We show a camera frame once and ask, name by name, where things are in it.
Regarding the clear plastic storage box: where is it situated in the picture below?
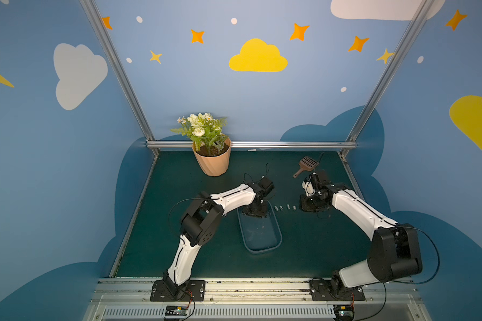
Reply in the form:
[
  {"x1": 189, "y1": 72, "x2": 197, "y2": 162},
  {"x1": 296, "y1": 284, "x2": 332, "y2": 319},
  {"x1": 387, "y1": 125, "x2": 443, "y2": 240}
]
[{"x1": 237, "y1": 205, "x2": 283, "y2": 255}]

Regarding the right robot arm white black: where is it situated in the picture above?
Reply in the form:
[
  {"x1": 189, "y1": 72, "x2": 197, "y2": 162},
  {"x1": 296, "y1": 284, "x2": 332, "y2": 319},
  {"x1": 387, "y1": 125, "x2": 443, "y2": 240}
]
[{"x1": 300, "y1": 182, "x2": 423, "y2": 300}]

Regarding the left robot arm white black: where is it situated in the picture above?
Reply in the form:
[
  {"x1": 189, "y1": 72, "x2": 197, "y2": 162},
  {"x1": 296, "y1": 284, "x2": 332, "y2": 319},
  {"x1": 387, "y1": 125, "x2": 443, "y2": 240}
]
[{"x1": 162, "y1": 177, "x2": 274, "y2": 300}]

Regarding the small brown slotted scoop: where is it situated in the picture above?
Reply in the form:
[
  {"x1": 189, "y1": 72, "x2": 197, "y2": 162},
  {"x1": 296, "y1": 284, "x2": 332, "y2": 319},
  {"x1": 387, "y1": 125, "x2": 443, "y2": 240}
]
[{"x1": 293, "y1": 156, "x2": 319, "y2": 178}]

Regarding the green table mat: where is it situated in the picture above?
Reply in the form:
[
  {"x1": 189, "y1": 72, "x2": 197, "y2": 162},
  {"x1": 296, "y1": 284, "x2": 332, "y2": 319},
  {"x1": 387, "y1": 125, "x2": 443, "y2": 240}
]
[{"x1": 117, "y1": 151, "x2": 370, "y2": 278}]

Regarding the terracotta flower pot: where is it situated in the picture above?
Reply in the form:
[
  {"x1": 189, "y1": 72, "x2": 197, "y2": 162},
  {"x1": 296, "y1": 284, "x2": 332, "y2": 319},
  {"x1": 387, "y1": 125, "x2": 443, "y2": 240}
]
[{"x1": 191, "y1": 138, "x2": 232, "y2": 177}]

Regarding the white flowers green plant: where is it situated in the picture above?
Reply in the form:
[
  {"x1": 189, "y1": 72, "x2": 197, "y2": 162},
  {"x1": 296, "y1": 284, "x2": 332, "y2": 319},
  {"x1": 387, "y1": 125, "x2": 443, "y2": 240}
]
[{"x1": 171, "y1": 112, "x2": 228, "y2": 156}]

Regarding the right controller board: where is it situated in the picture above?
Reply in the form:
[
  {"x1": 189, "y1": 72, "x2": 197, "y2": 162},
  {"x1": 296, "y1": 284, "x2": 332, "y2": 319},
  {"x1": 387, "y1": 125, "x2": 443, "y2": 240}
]
[{"x1": 333, "y1": 305, "x2": 355, "y2": 321}]

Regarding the controller board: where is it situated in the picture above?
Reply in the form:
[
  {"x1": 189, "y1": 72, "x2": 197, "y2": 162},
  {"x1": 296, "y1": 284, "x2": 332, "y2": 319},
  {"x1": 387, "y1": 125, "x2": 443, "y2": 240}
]
[
  {"x1": 164, "y1": 306, "x2": 187, "y2": 320},
  {"x1": 333, "y1": 305, "x2": 355, "y2": 321}
]

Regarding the aluminium back crossbar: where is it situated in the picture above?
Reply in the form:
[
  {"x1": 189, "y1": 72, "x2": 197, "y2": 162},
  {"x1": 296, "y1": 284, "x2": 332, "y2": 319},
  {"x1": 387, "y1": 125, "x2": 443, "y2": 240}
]
[{"x1": 146, "y1": 140, "x2": 357, "y2": 150}]

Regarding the left controller board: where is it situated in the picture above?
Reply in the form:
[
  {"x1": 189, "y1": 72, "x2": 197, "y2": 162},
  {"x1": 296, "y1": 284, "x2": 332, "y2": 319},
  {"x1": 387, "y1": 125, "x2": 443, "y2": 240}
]
[{"x1": 164, "y1": 306, "x2": 187, "y2": 320}]

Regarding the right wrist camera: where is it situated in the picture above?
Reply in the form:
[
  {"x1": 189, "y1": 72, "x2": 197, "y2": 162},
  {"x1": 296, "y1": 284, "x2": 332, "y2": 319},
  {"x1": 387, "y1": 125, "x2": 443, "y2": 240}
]
[{"x1": 302, "y1": 171, "x2": 330, "y2": 197}]

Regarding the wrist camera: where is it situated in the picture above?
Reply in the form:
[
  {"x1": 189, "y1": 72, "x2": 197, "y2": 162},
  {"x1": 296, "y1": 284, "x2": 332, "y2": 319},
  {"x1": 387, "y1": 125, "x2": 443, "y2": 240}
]
[
  {"x1": 253, "y1": 177, "x2": 274, "y2": 199},
  {"x1": 302, "y1": 171, "x2": 330, "y2": 197}
]

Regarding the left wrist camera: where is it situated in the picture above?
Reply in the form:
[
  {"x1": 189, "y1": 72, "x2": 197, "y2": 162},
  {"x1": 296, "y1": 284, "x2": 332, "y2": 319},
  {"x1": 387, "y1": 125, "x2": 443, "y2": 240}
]
[{"x1": 253, "y1": 177, "x2": 274, "y2": 199}]

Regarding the right aluminium frame post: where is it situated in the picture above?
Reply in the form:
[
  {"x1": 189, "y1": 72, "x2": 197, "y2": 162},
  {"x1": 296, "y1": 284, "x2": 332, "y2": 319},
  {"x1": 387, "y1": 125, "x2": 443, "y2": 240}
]
[{"x1": 345, "y1": 0, "x2": 435, "y2": 149}]

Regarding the aluminium frame post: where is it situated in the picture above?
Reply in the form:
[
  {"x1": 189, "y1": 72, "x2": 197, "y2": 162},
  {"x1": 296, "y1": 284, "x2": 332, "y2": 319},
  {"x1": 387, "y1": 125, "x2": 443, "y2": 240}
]
[
  {"x1": 80, "y1": 0, "x2": 159, "y2": 158},
  {"x1": 345, "y1": 0, "x2": 435, "y2": 149}
]

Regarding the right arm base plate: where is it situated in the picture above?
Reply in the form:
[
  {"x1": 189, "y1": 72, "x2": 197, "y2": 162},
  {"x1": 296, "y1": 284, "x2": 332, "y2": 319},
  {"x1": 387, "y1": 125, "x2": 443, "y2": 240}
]
[{"x1": 309, "y1": 278, "x2": 366, "y2": 302}]

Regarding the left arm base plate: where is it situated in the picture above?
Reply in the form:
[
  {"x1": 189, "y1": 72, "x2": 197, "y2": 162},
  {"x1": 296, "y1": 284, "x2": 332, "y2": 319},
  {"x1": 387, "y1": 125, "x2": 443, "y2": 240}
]
[{"x1": 149, "y1": 280, "x2": 206, "y2": 302}]

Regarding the aluminium front rail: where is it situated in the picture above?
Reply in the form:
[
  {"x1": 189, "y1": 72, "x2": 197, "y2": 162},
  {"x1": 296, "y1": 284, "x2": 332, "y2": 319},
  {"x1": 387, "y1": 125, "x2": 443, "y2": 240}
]
[{"x1": 84, "y1": 278, "x2": 431, "y2": 320}]

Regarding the left aluminium frame post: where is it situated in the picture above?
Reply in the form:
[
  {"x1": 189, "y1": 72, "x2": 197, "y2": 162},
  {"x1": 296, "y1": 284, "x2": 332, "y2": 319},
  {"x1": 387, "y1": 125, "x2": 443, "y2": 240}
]
[{"x1": 80, "y1": 0, "x2": 159, "y2": 158}]

